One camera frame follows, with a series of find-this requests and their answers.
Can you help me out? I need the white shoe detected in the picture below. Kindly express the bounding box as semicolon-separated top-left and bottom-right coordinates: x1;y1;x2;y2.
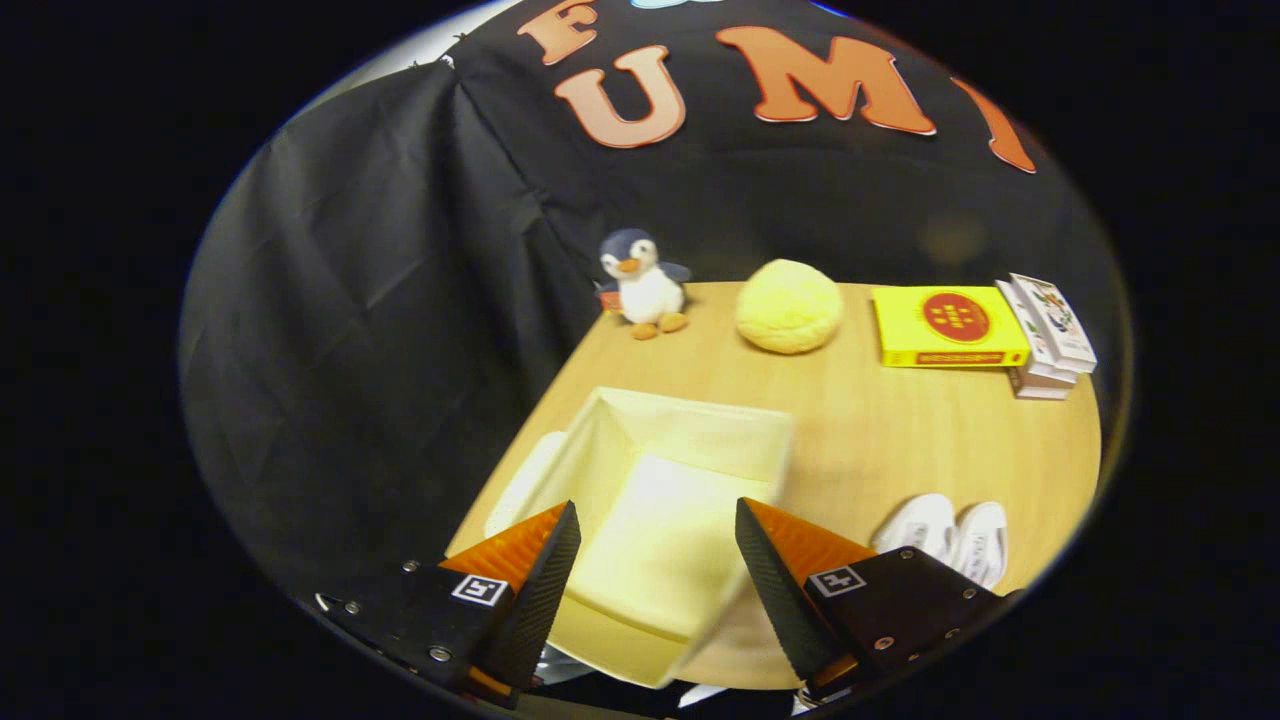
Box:
872;493;958;561
948;500;1011;591

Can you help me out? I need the penguin plush toy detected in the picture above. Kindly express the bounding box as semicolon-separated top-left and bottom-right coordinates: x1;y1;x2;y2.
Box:
595;228;693;341

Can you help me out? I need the thin white book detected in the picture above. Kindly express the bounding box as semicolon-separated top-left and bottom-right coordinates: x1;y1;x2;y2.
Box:
994;279;1079;387

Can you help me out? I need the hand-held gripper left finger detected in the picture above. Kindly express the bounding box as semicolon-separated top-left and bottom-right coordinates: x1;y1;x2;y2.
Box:
315;500;583;711

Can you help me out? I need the yellow book with red circle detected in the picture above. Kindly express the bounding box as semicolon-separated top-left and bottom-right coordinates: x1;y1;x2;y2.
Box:
872;285;1031;369

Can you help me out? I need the yellow round plush cushion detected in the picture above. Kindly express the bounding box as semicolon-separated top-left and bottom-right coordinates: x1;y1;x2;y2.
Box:
735;258;844;356

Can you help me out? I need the cream fabric storage box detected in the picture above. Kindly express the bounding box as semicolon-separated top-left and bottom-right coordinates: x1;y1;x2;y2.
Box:
485;385;796;691

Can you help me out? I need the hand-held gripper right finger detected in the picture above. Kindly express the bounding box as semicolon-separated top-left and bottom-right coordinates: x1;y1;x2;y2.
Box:
735;496;1023;703

